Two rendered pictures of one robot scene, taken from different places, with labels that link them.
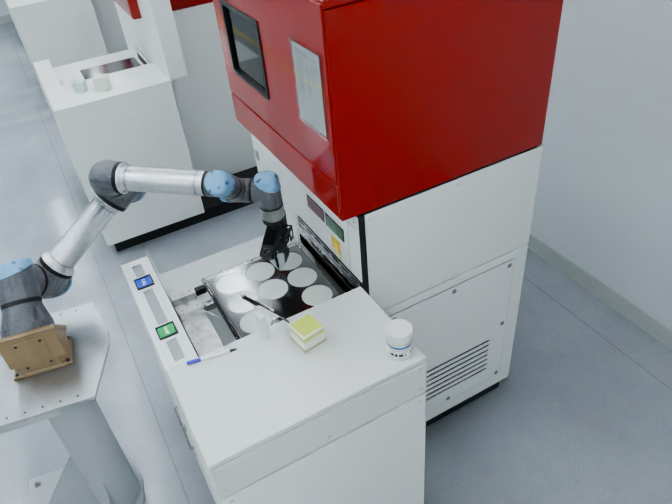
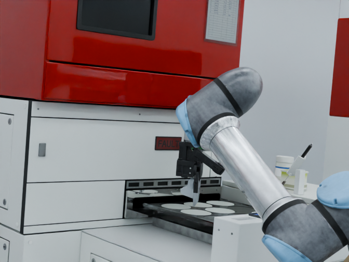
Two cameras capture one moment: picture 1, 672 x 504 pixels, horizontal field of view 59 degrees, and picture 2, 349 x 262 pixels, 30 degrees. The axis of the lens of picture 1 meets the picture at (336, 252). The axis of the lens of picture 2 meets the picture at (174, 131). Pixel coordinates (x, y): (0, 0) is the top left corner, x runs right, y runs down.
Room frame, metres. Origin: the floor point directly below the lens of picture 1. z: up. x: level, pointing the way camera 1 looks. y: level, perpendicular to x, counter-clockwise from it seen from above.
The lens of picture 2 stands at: (2.22, 2.25, 1.26)
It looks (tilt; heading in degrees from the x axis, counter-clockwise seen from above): 3 degrees down; 255
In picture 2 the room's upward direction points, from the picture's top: 4 degrees clockwise
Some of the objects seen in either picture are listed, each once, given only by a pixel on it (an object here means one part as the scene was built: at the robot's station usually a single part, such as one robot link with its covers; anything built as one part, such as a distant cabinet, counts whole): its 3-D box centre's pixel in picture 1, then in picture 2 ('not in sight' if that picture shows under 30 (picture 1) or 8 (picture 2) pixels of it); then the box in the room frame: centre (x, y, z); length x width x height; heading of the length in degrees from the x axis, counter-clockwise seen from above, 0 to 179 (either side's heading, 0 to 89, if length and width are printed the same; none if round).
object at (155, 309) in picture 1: (161, 322); (292, 238); (1.39, 0.57, 0.89); 0.55 x 0.09 x 0.14; 25
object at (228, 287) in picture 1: (273, 289); (219, 211); (1.49, 0.22, 0.90); 0.34 x 0.34 x 0.01; 25
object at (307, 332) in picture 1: (307, 333); (293, 179); (1.17, 0.10, 1.00); 0.07 x 0.07 x 0.07; 34
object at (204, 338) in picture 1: (200, 331); not in sight; (1.36, 0.45, 0.87); 0.36 x 0.08 x 0.03; 25
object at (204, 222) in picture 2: (251, 261); (179, 214); (1.65, 0.30, 0.90); 0.37 x 0.01 x 0.01; 115
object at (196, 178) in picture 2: not in sight; (196, 179); (1.57, 0.21, 1.00); 0.05 x 0.02 x 0.09; 66
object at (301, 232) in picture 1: (327, 264); (175, 201); (1.59, 0.03, 0.89); 0.44 x 0.02 x 0.10; 25
